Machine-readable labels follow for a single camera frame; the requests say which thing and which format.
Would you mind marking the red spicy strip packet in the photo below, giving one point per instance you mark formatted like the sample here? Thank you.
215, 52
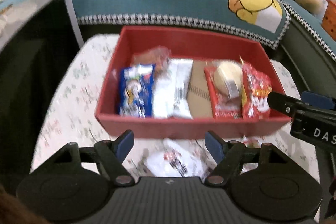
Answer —
222, 108

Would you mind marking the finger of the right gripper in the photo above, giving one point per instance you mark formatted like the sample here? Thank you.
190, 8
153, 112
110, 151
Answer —
318, 100

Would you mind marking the red cardboard box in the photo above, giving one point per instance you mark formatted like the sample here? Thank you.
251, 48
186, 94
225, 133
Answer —
202, 47

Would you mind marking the red clear cake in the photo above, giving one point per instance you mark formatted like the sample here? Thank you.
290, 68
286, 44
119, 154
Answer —
159, 56

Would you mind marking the clear round bun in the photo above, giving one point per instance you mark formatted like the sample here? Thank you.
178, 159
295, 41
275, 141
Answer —
228, 78

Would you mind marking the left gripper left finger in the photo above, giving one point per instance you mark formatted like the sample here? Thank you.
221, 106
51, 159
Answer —
110, 156

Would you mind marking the orange plastic basket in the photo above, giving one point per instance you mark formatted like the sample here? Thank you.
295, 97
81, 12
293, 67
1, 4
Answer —
329, 19

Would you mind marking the teal houndstooth right cover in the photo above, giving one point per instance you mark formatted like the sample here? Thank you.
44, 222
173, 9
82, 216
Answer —
312, 25

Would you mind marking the blue coconut snack bag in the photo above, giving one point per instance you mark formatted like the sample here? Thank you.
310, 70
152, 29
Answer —
136, 91

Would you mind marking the dark side table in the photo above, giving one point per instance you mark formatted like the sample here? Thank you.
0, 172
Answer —
39, 39

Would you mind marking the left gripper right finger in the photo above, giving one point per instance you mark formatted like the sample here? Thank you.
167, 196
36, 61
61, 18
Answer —
228, 155

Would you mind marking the red Trolli candy bag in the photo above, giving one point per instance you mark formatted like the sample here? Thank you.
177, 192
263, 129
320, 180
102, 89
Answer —
256, 86

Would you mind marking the white duck snack pouch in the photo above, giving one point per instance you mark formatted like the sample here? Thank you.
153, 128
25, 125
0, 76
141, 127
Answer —
171, 160

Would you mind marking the green white Kaprons wafer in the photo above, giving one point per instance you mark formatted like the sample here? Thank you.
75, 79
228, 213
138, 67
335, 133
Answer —
251, 142

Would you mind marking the white green snack pack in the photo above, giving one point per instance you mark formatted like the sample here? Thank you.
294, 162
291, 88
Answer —
170, 90

